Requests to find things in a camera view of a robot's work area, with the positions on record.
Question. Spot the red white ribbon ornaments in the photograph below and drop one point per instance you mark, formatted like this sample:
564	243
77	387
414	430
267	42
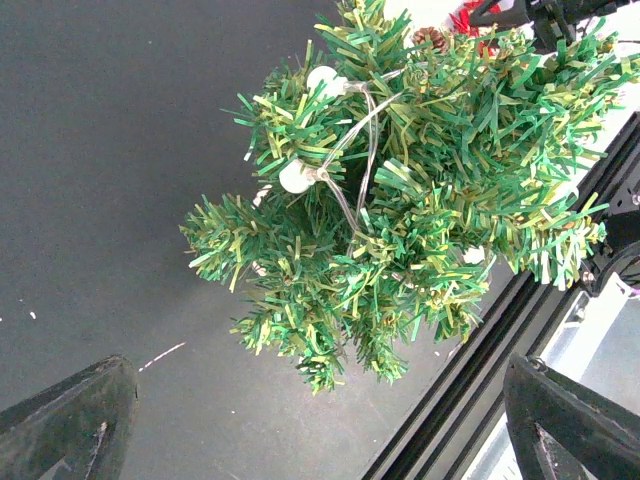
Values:
462	25

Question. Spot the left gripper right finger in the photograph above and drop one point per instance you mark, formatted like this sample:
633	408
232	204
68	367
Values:
560	429

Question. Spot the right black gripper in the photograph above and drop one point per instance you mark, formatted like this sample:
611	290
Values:
555	20

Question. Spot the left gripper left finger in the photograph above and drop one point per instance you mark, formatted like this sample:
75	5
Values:
78	428

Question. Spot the small green christmas tree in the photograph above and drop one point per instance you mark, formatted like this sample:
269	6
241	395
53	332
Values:
392	177

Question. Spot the brown pine cone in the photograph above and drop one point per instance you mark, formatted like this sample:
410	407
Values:
433	35

